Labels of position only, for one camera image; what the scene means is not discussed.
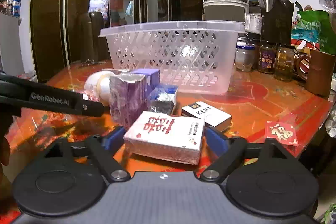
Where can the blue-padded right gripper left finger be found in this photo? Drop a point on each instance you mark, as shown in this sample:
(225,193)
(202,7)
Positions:
(101,149)

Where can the brown cylinder container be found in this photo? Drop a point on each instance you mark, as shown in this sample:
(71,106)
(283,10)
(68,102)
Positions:
(93,47)

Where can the light purple small box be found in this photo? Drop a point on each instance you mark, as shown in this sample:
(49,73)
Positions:
(152,78)

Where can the blue water bottle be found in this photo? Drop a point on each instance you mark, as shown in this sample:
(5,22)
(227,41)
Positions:
(16,8)

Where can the red fu envelope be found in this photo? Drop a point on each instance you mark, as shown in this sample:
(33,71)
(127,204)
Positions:
(284,133)

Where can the white tape roll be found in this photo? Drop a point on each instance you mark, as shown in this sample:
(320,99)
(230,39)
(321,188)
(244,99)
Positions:
(98,84)

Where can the dark jar purple label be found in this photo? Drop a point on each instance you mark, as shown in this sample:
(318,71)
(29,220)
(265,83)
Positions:
(267,55)

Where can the green plastic bag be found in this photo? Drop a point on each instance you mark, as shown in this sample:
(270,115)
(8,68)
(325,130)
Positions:
(314,27)

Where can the clear plastic lattice basket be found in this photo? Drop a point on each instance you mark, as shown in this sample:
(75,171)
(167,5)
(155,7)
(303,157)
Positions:
(197,56)

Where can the blue white cigarette pack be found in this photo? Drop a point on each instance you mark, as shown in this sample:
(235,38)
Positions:
(163,99)

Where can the white Kent cigarette pack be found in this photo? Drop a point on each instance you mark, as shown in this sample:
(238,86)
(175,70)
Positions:
(213,116)

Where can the glass jar blue lid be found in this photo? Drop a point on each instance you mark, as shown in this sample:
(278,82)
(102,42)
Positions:
(244,56)

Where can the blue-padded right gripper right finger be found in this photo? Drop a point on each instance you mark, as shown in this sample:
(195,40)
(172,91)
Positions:
(230,152)

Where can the white red-character cigarette box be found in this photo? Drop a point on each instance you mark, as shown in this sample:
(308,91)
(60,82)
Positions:
(165,137)

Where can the glass jar amber liquid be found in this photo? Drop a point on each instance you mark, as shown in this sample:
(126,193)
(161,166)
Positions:
(284,62)

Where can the white-label dark bottle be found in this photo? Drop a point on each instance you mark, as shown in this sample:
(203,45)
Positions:
(253,23)

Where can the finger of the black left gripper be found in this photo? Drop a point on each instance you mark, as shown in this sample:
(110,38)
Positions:
(18,93)

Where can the dark purple box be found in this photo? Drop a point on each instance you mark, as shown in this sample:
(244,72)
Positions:
(127,98)

